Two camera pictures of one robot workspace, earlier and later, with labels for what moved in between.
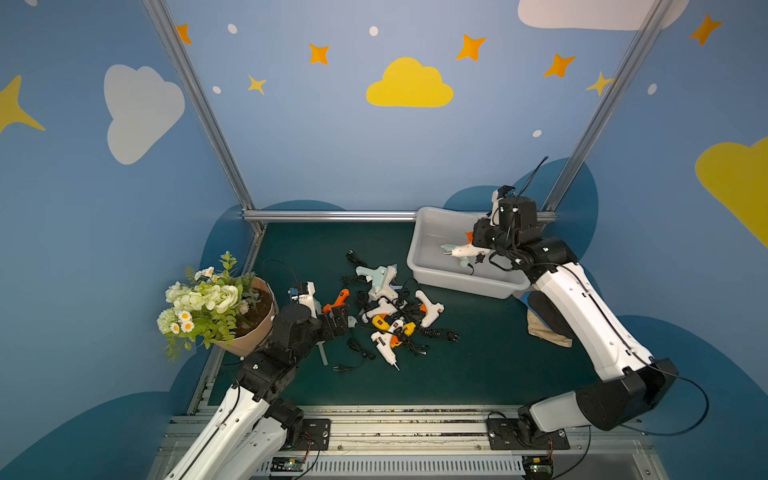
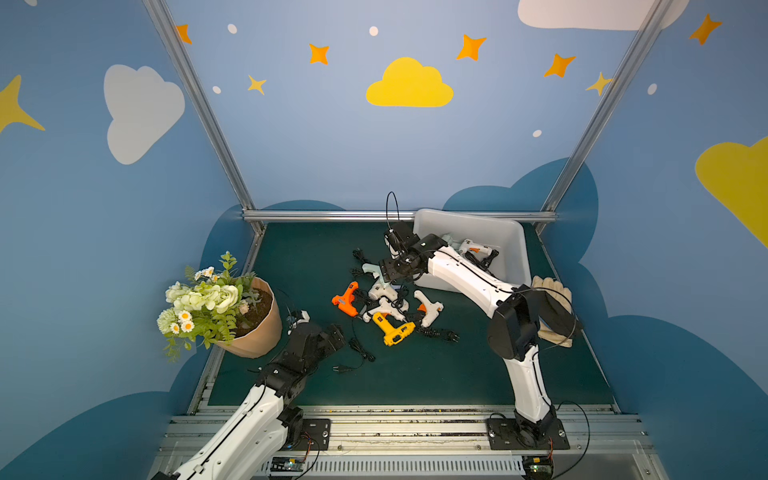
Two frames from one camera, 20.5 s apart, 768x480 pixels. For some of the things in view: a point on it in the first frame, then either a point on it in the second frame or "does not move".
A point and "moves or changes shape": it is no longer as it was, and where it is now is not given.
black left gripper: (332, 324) to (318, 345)
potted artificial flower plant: (218, 308) does not move
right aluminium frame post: (605, 105) does not move
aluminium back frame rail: (360, 216) does not move
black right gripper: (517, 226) to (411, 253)
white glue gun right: (433, 310) does not move
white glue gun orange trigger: (469, 249) moves or changes shape
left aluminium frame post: (182, 61) does not move
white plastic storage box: (432, 268) does not move
